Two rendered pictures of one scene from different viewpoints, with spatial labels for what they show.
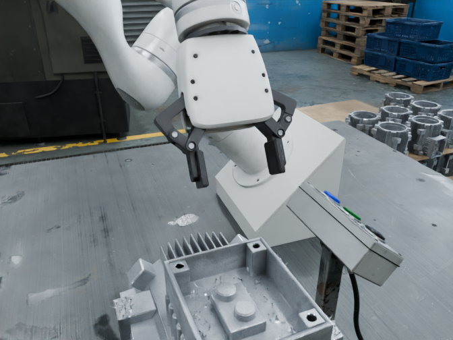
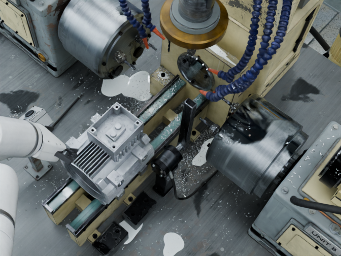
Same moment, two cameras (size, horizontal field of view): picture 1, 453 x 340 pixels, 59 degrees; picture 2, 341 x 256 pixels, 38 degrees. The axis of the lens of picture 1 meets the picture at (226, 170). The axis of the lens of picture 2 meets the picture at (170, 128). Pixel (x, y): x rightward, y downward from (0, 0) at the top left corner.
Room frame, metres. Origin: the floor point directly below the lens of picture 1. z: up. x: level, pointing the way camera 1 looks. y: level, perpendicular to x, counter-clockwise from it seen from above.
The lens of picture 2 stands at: (0.48, 0.58, 2.33)
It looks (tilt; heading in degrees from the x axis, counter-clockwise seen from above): 62 degrees down; 236
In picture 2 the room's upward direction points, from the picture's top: 7 degrees clockwise
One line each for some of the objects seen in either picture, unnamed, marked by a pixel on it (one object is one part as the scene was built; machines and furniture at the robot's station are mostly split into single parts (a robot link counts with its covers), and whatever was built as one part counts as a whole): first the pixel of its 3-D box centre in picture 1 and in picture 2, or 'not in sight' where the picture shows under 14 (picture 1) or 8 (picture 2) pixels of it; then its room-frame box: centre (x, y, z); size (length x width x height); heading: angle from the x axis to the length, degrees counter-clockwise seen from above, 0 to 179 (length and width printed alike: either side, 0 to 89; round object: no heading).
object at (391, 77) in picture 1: (407, 50); not in sight; (5.55, -2.45, 0.39); 1.20 x 0.80 x 0.79; 29
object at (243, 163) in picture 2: not in sight; (263, 151); (-0.12, 0.20, 1.04); 0.41 x 0.25 x 0.25; 111
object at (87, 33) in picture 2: not in sight; (95, 24); (0.13, -0.44, 1.04); 0.37 x 0.25 x 0.25; 111
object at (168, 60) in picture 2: not in sight; (205, 68); (-0.14, -0.16, 0.97); 0.30 x 0.11 x 0.34; 111
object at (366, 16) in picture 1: (359, 30); not in sight; (7.16, -2.27, 0.45); 1.26 x 0.86 x 0.89; 21
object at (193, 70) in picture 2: not in sight; (195, 72); (-0.08, -0.14, 1.02); 0.15 x 0.02 x 0.15; 111
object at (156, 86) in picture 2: not in sight; (162, 83); (-0.02, -0.24, 0.86); 0.07 x 0.06 x 0.12; 111
